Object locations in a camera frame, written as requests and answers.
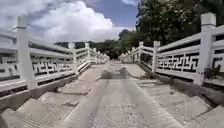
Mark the grey concrete ramp path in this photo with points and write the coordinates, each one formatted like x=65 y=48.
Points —
x=116 y=100

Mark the wood of green trees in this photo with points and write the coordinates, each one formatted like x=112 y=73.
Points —
x=166 y=23

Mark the white stone railing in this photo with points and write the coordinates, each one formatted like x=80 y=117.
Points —
x=40 y=63
x=186 y=60

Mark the grey stone steps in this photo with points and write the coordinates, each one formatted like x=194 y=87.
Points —
x=186 y=106
x=46 y=103

